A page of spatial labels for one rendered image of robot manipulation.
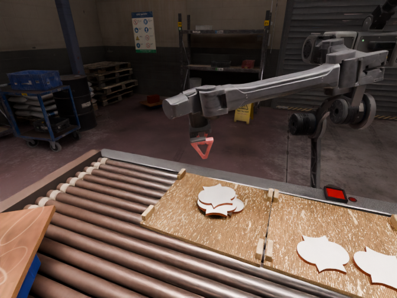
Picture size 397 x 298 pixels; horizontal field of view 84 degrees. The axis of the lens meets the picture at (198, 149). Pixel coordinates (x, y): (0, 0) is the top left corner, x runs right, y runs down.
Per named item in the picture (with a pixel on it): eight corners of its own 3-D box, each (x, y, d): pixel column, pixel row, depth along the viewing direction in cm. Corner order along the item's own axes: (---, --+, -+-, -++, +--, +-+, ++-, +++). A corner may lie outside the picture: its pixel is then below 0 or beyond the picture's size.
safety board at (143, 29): (136, 52, 579) (130, 12, 538) (156, 53, 560) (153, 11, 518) (135, 52, 577) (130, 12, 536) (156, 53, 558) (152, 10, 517)
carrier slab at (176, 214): (183, 174, 106) (183, 171, 105) (272, 195, 92) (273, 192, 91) (140, 226, 77) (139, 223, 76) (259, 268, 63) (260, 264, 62)
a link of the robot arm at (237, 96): (342, 87, 66) (346, 49, 62) (357, 91, 61) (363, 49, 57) (202, 119, 65) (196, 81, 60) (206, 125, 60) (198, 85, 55)
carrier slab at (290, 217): (273, 194, 92) (273, 191, 91) (392, 221, 79) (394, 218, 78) (262, 268, 63) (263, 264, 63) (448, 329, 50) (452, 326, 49)
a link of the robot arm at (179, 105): (223, 116, 62) (218, 85, 58) (189, 132, 56) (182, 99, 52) (197, 110, 71) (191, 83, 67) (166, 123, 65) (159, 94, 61)
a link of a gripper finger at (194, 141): (194, 164, 68) (189, 136, 64) (194, 152, 75) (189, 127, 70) (216, 160, 68) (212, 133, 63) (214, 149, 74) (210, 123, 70)
